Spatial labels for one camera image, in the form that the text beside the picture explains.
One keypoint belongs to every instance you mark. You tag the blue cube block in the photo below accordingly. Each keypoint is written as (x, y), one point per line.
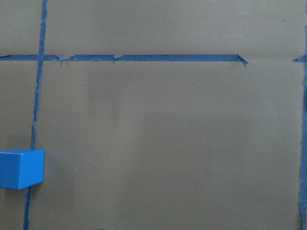
(21, 168)

